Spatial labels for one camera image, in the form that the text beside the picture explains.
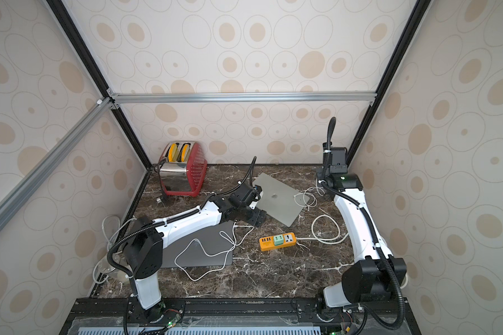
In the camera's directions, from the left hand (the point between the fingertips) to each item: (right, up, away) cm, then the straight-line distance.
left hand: (263, 215), depth 84 cm
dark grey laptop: (-21, -14, +2) cm, 26 cm away
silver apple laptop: (+8, +5, +18) cm, 21 cm away
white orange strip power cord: (+30, -13, +6) cm, 34 cm away
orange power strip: (+2, -12, +3) cm, 13 cm away
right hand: (+25, +18, -6) cm, 32 cm away
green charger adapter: (+6, -10, -1) cm, 11 cm away
